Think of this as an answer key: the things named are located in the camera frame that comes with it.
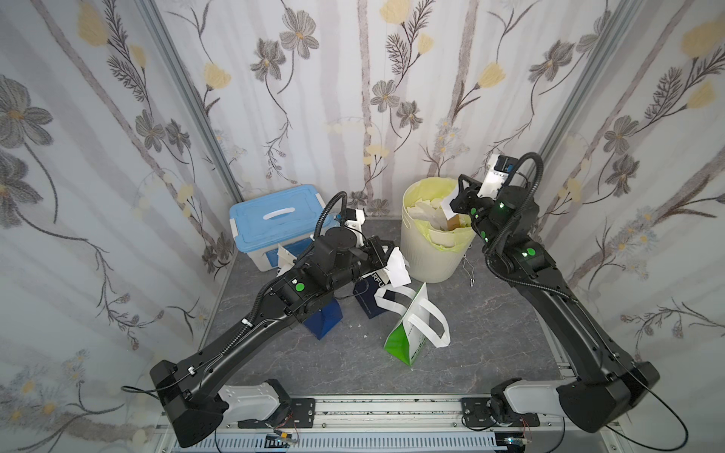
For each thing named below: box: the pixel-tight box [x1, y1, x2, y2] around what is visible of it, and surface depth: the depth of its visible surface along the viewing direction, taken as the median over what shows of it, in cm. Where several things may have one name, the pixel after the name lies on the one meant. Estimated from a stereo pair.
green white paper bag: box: [373, 282, 452, 367], surface depth 72 cm
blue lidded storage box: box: [229, 185, 326, 273], surface depth 97 cm
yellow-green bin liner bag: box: [403, 176, 476, 252], surface depth 80 cm
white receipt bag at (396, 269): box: [384, 246, 412, 288], surface depth 64 cm
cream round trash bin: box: [400, 176, 477, 285], surface depth 89 cm
